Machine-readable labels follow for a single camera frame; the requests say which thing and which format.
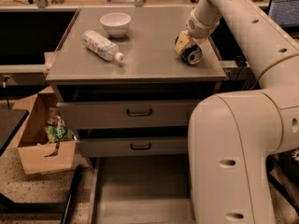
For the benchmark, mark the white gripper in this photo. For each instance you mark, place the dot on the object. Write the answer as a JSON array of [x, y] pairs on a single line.
[[199, 28]]

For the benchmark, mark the blue pepsi can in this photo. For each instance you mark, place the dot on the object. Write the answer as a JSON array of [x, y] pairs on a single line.
[[192, 55]]

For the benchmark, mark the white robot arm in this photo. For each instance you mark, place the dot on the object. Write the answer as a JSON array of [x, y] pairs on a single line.
[[231, 134]]

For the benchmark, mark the grey top drawer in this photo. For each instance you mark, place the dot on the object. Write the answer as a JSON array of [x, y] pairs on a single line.
[[126, 114]]

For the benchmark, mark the grey drawer cabinet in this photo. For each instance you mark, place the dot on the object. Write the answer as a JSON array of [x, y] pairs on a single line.
[[151, 69]]

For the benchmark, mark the grey middle drawer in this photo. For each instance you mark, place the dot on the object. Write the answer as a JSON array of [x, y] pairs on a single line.
[[143, 146]]

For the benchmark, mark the grey open bottom drawer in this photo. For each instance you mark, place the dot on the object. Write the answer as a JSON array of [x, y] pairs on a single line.
[[142, 190]]

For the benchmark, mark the white ceramic bowl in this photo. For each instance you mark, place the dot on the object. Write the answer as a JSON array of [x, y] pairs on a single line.
[[116, 24]]

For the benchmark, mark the clear plastic water bottle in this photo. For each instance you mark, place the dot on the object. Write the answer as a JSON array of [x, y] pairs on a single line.
[[101, 46]]

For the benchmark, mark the black laptop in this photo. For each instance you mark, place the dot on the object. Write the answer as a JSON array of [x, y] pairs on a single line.
[[285, 13]]

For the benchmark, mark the green snack bag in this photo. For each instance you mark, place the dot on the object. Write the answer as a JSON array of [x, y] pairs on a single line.
[[58, 134]]

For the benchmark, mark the brown cardboard box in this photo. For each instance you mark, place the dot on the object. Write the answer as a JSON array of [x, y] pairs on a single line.
[[37, 154]]

